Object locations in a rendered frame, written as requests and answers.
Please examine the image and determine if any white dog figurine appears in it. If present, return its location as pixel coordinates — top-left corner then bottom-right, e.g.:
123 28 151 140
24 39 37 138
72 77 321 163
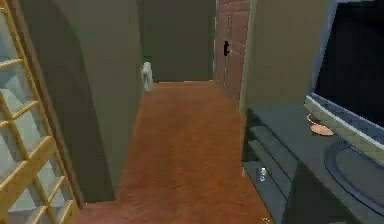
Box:
139 61 154 93

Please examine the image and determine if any reddish brown room door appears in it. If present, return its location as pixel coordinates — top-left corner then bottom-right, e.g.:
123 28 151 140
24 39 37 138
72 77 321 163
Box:
213 0 252 105

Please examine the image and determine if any dark grey television stand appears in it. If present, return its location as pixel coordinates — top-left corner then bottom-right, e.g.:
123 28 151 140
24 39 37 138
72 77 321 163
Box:
241 103 384 224

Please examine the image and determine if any tan flat dish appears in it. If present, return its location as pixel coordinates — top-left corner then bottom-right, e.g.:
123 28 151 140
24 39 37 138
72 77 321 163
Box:
306 113 335 137

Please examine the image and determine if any grey television set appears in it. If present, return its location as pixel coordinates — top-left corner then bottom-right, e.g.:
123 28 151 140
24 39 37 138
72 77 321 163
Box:
303 0 384 217

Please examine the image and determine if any yellow framed glass door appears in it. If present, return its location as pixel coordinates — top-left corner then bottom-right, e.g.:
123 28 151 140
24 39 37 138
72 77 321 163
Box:
0 0 81 224

